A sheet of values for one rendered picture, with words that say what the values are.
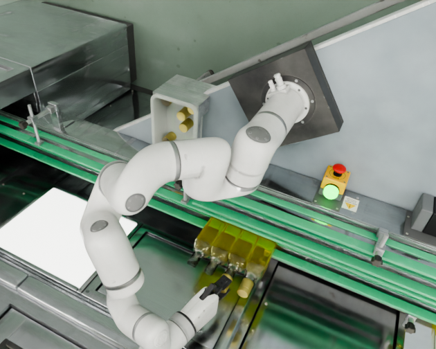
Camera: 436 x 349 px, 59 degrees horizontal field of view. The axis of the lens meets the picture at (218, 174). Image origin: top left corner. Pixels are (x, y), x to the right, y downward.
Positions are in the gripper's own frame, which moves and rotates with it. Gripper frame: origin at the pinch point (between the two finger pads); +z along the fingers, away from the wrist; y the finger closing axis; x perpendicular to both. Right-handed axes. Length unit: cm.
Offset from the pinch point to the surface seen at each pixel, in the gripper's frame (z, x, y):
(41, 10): 52, 176, 19
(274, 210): 23.0, 0.9, 13.5
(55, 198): -7, 77, -14
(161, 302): -9.8, 14.8, -13.1
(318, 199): 35.1, -6.9, 15.6
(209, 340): -8.9, -4.0, -12.7
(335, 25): 93, 27, 46
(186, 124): 27, 41, 23
